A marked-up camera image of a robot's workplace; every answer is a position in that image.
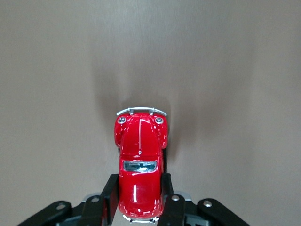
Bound red beetle toy car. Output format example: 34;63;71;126
114;107;169;224

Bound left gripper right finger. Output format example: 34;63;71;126
159;173;186;226

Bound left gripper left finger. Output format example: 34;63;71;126
77;173;119;226

